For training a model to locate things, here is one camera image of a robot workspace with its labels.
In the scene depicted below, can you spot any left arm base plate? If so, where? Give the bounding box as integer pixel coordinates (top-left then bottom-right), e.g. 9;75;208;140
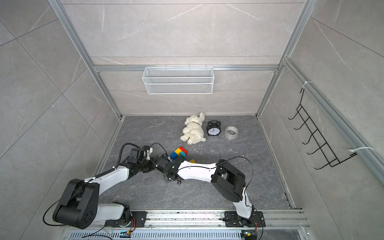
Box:
114;211;148;228

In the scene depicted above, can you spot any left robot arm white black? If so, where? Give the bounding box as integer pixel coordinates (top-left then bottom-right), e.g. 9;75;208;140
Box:
53;143;155;229

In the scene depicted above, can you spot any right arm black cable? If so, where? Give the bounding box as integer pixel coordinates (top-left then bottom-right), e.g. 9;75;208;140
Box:
176;155;255;208

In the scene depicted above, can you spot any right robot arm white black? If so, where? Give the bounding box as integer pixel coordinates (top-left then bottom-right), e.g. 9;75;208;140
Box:
152;158;256;227

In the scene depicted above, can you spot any black alarm clock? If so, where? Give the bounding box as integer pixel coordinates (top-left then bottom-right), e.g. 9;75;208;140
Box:
207;120;222;136

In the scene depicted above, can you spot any white plush dog toy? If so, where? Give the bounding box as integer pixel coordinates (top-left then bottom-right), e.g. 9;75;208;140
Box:
180;113;206;145

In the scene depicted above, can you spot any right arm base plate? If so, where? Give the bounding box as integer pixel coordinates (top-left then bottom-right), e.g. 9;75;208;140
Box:
221;211;266;228

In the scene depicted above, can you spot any black wire hook rack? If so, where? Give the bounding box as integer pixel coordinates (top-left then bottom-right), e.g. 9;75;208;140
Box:
288;89;358;170

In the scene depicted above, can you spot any aluminium mounting rail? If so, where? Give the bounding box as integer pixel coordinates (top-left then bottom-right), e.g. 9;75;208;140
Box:
136;209;310;231

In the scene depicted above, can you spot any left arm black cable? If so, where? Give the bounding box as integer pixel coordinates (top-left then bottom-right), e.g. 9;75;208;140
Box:
115;142;142;169

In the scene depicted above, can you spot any long red lego brick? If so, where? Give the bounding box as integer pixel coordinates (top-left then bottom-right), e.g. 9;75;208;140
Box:
179;147;188;155

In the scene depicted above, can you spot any white wire mesh basket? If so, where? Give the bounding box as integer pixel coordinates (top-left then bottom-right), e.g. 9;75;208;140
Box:
142;67;215;95

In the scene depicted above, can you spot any small blue lego brick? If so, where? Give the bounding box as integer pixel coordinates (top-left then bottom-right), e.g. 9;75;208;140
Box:
170;152;178;161

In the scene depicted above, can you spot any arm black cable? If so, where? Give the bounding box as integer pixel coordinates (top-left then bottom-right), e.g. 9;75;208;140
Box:
115;142;142;169
176;155;255;208

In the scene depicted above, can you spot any grey tape roll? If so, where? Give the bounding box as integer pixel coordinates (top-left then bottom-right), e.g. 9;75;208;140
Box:
224;126;239;140

